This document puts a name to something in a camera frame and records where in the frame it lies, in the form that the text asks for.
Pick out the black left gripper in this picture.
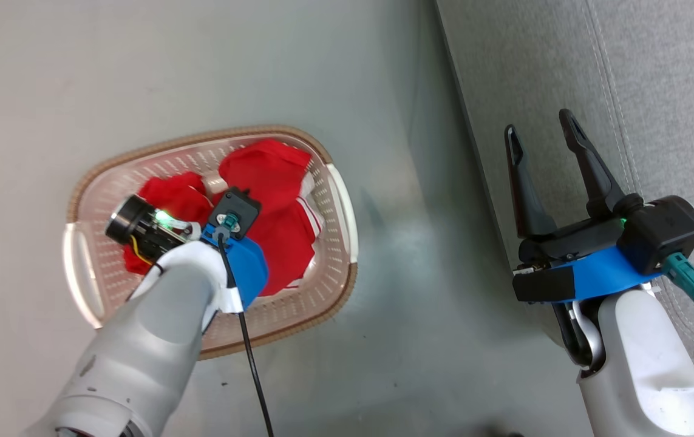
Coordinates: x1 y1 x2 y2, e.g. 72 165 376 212
105 194 203 265

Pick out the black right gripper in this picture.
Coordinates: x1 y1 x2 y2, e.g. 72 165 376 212
503 109 644 303

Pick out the red garment with white stripes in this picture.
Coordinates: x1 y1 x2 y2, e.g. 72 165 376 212
123 139 325 297

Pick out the beige plastic laundry basket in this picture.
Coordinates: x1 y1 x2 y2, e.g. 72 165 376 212
63 126 359 361

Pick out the grey fabric sofa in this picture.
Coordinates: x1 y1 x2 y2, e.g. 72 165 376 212
435 0 694 389

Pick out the blue right camera mount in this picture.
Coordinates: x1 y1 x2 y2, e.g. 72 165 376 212
556 245 667 303

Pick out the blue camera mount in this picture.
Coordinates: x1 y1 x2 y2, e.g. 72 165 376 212
556 245 667 303
200 223 270 308

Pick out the blue left camera mount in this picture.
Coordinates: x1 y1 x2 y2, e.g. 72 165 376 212
200 223 270 308

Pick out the teal cable connector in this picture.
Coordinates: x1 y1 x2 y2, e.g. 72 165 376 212
661 253 694 318

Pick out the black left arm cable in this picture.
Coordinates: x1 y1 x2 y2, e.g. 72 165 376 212
217 233 275 437

